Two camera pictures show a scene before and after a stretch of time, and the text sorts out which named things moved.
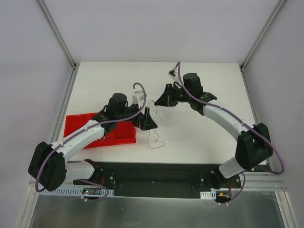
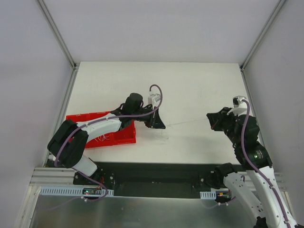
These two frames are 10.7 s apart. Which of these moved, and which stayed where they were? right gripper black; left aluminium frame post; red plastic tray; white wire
Moved: white wire; right gripper black
Stayed: left aluminium frame post; red plastic tray
